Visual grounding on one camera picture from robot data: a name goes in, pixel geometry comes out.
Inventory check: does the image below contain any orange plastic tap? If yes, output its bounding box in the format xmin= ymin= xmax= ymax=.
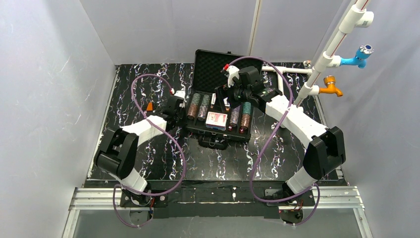
xmin=319 ymin=75 xmax=343 ymax=97

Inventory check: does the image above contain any green chip stack in case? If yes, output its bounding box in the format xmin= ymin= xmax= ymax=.
xmin=239 ymin=102 xmax=252 ymax=134

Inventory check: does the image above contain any black poker set case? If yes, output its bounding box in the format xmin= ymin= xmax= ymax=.
xmin=185 ymin=50 xmax=263 ymax=150

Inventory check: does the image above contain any blue playing card deck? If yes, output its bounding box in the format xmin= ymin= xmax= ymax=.
xmin=210 ymin=93 xmax=216 ymax=108

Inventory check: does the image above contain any purple chip stack in case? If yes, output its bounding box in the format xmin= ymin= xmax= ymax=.
xmin=228 ymin=106 xmax=241 ymax=131

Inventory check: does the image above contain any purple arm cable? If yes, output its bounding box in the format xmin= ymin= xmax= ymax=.
xmin=112 ymin=73 xmax=188 ymax=229
xmin=224 ymin=56 xmax=320 ymax=227

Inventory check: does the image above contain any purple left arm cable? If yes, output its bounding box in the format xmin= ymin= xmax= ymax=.
xmin=112 ymin=73 xmax=188 ymax=229

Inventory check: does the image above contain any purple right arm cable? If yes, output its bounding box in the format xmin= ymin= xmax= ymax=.
xmin=224 ymin=56 xmax=320 ymax=227

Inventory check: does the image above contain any blue plastic tap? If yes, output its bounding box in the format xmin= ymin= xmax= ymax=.
xmin=340 ymin=44 xmax=374 ymax=68

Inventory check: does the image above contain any white pvc pipe frame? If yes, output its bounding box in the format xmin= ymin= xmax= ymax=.
xmin=262 ymin=0 xmax=374 ymax=106

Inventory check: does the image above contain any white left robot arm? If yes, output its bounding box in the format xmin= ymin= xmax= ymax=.
xmin=94 ymin=95 xmax=186 ymax=205

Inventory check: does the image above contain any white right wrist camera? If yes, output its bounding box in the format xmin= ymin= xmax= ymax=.
xmin=222 ymin=64 xmax=239 ymax=88

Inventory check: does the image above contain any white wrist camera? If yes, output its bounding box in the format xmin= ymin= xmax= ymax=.
xmin=222 ymin=64 xmax=239 ymax=88
xmin=174 ymin=90 xmax=186 ymax=100

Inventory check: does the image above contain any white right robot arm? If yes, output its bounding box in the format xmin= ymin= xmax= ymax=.
xmin=215 ymin=64 xmax=346 ymax=203

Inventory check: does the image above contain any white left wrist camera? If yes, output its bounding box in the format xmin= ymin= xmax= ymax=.
xmin=174 ymin=90 xmax=186 ymax=100

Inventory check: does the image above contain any grey chip stack in case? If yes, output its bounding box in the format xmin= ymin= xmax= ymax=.
xmin=197 ymin=95 xmax=210 ymax=121

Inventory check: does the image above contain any red playing card deck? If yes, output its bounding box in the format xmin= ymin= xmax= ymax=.
xmin=205 ymin=112 xmax=228 ymax=130

